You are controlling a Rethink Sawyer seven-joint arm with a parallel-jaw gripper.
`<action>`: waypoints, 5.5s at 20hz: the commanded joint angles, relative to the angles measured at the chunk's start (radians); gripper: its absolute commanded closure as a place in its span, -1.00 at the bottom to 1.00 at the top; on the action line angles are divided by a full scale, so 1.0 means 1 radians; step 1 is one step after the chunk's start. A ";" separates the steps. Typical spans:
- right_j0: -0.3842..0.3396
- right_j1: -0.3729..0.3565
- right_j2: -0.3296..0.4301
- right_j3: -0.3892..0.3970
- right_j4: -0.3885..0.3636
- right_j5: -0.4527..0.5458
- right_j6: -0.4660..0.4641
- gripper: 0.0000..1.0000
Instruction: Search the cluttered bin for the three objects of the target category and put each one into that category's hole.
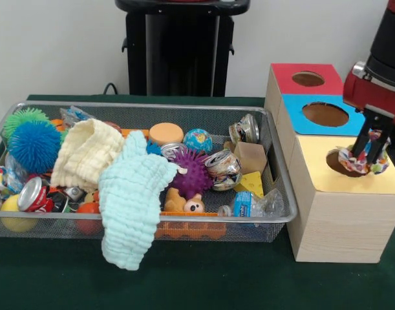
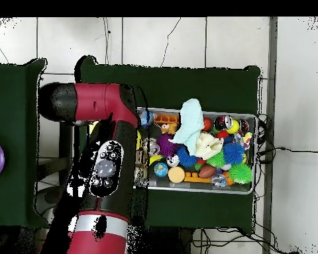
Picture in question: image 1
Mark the dark green tablecloth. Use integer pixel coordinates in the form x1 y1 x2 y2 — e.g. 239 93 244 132
0 94 395 310

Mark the tan foam disc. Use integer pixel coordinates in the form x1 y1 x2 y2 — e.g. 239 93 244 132
148 122 184 146

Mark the colourful packet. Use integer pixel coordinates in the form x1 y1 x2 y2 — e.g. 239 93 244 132
337 129 392 176

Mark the cream waffle cloth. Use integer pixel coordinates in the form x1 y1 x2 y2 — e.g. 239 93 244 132
50 118 126 193

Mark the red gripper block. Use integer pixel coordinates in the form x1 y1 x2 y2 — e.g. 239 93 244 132
342 72 395 165

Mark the blue spiky rubber ball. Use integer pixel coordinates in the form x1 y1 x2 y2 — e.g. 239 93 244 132
6 121 62 175

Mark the orange plush toy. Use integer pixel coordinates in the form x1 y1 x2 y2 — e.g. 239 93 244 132
164 188 205 214

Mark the crushed bottle with blue label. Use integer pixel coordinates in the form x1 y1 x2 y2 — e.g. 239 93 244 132
217 189 285 219

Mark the mint green waffle cloth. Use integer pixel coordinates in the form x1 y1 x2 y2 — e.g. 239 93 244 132
98 130 179 272

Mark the blue globe print ball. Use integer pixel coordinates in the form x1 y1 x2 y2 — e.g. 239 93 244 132
183 128 214 154

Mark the crushed silver can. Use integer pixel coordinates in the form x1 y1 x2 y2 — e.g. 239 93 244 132
228 113 261 145

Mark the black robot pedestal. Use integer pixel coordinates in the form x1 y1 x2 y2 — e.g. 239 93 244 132
114 0 251 97

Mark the shallow wire mesh bin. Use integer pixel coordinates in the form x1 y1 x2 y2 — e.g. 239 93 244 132
0 100 297 243

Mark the wooden box with three holes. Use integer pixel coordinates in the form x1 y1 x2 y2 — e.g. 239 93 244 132
263 63 395 263

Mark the printed silver drink can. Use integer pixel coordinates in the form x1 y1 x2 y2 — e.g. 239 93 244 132
205 148 244 192

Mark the purple spiky monster toy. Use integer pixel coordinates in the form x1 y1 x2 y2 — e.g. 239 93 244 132
169 149 215 201

